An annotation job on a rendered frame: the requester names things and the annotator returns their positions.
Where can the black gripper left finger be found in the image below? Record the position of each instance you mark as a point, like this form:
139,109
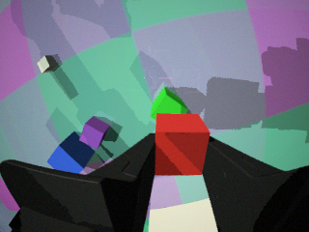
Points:
114,198

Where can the red block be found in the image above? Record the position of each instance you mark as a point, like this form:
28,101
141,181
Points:
181,143

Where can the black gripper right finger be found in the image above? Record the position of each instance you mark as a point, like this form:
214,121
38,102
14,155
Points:
248,195

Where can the blue block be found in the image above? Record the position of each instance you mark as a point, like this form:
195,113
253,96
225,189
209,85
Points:
71,155

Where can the purple cube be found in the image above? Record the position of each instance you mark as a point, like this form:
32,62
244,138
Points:
94,132

